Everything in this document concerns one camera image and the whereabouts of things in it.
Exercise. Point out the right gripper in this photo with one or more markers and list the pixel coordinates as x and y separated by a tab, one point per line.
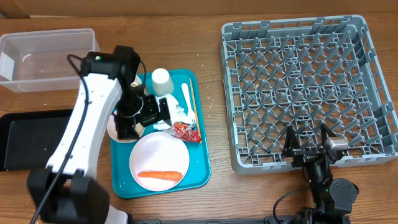
302	156

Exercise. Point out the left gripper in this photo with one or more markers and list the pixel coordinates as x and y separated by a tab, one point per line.
150	116

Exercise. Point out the white bowl with food scraps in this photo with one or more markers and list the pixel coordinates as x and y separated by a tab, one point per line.
138	82

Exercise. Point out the pink bowl with food scraps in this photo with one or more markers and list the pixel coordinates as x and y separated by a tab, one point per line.
111	129

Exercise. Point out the orange carrot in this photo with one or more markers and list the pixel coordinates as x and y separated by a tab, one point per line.
162	175

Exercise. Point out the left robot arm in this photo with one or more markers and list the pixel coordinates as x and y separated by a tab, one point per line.
66	191

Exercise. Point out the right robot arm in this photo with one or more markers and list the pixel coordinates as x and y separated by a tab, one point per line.
333	199

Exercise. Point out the grey dishwasher rack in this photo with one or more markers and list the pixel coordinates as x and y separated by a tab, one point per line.
304	73

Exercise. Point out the crumpled white napkin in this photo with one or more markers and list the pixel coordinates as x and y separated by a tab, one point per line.
177	113

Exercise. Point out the white plastic cup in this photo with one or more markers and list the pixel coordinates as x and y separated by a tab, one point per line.
162	83

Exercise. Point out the white plastic fork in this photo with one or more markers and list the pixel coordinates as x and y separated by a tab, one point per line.
190	112

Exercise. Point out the red snack wrapper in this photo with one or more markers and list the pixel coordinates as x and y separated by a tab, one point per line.
185	132

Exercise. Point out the wooden chopstick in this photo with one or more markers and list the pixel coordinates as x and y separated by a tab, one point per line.
195	108

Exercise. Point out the pink round plate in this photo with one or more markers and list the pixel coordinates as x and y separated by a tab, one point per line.
158	151

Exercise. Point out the teal serving tray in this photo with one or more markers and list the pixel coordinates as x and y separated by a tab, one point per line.
199	170

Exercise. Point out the clear plastic bin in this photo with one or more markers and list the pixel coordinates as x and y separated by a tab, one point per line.
37	61

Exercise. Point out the black plastic bin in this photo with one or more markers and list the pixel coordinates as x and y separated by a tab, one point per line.
29	139

